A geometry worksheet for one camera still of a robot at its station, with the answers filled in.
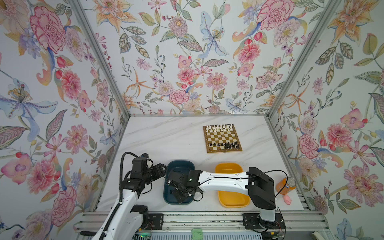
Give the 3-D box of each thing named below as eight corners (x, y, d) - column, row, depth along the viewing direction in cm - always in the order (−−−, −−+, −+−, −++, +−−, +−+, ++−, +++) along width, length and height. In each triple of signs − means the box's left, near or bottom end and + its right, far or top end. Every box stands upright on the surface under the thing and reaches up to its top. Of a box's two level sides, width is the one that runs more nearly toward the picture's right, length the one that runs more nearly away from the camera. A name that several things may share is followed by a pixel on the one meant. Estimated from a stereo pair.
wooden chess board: (207, 153, 102) (207, 150, 99) (203, 128, 116) (203, 125, 113) (240, 151, 103) (242, 148, 100) (232, 127, 117) (233, 124, 114)
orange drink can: (276, 195, 86) (288, 187, 75) (276, 185, 90) (287, 176, 79) (284, 197, 85) (297, 189, 75) (283, 187, 89) (295, 178, 78)
